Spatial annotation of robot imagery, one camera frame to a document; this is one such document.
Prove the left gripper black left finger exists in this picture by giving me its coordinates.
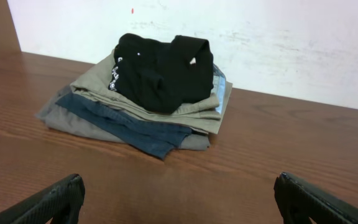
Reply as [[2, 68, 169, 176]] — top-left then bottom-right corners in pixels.
[[0, 174, 85, 224]]

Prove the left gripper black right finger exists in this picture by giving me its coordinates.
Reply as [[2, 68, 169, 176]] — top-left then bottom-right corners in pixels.
[[273, 172, 358, 224]]

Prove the grey folded garment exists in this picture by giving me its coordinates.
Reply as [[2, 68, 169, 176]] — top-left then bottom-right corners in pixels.
[[35, 85, 210, 151]]

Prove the dark blue folded garment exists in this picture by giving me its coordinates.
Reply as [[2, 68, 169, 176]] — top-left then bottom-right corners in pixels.
[[56, 93, 192, 160]]

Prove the khaki folded garment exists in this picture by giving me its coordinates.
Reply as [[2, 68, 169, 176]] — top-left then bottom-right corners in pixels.
[[70, 53, 232, 134]]

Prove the light blue folded garment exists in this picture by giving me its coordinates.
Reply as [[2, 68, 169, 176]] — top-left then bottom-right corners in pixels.
[[211, 64, 226, 114]]

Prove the black folded shirt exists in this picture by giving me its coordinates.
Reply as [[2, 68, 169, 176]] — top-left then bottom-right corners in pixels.
[[108, 34, 213, 114]]

